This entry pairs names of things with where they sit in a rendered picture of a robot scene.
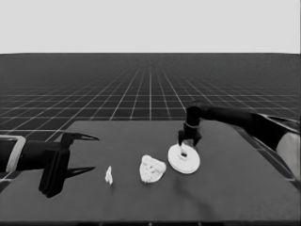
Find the small white T-shaped piece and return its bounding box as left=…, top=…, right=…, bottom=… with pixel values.
left=104, top=165, right=114, bottom=186

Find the white round carrier with pins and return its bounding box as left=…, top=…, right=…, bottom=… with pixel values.
left=139, top=155, right=167, bottom=185

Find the large thick white disc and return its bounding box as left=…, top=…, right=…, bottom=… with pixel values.
left=167, top=143, right=201, bottom=175

